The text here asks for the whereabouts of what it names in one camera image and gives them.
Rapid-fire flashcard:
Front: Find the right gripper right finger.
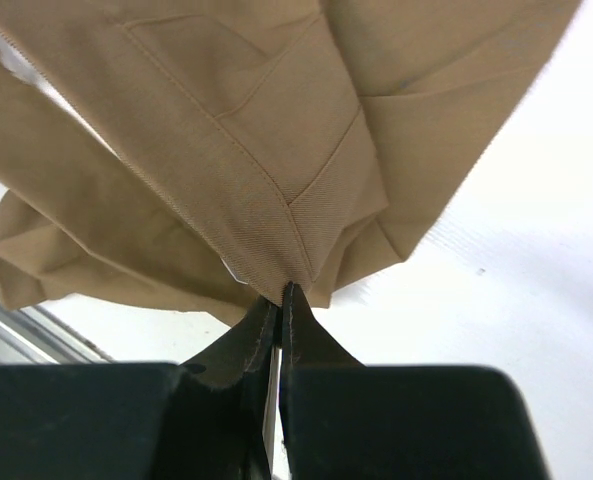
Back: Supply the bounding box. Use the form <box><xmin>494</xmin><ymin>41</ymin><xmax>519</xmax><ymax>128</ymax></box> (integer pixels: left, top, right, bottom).
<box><xmin>279</xmin><ymin>283</ymin><xmax>369</xmax><ymax>479</ymax></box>

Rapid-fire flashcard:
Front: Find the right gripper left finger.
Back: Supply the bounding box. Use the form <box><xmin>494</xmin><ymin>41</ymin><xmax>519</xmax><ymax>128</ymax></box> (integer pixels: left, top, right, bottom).
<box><xmin>175</xmin><ymin>298</ymin><xmax>279</xmax><ymax>479</ymax></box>

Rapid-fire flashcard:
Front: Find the tan skirt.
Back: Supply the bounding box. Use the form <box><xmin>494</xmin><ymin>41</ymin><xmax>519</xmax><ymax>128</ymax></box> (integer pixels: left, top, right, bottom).
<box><xmin>0</xmin><ymin>1</ymin><xmax>579</xmax><ymax>325</ymax></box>

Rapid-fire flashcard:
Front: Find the aluminium rail frame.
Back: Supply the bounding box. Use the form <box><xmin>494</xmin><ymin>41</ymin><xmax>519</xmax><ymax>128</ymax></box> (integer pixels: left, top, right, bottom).
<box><xmin>0</xmin><ymin>303</ymin><xmax>113</xmax><ymax>364</ymax></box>

